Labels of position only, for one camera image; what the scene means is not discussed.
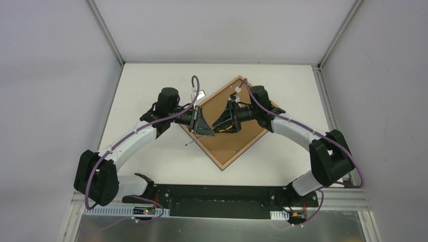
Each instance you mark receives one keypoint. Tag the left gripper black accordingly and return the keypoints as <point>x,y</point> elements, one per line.
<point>194,119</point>

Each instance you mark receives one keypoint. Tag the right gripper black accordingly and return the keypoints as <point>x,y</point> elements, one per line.
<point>235,116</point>

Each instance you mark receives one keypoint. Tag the blue wooden photo frame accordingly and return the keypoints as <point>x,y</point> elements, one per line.
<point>224,149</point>

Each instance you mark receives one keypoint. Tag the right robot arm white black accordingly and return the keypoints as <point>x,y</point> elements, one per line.
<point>329,153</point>

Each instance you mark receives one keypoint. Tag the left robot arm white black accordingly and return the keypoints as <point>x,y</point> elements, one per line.
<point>97,173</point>

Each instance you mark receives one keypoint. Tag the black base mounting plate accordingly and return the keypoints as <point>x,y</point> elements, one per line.
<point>237,202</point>

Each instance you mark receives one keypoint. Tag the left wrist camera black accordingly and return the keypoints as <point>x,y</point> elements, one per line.
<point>198,95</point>

